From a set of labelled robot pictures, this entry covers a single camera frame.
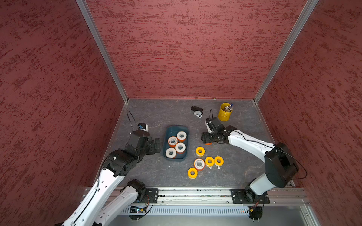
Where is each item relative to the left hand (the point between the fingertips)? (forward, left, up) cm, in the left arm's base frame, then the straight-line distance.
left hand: (150, 145), depth 71 cm
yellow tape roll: (-2, -33, -19) cm, 39 cm away
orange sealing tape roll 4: (+1, -9, -18) cm, 20 cm away
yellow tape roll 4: (+5, -28, -19) cm, 34 cm away
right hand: (+11, -32, -14) cm, 37 cm away
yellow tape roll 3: (-10, -23, -20) cm, 32 cm away
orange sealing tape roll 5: (+5, -32, -9) cm, 34 cm away
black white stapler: (+38, -28, -18) cm, 51 cm away
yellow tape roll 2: (-1, -39, -19) cm, 44 cm away
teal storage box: (+19, -9, -17) cm, 28 cm away
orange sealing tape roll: (+17, -16, -19) cm, 30 cm away
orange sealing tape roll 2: (+12, -9, -19) cm, 25 cm away
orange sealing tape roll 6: (-3, -27, -20) cm, 34 cm away
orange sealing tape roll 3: (+7, -15, -18) cm, 25 cm away
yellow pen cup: (+30, -46, -5) cm, 55 cm away
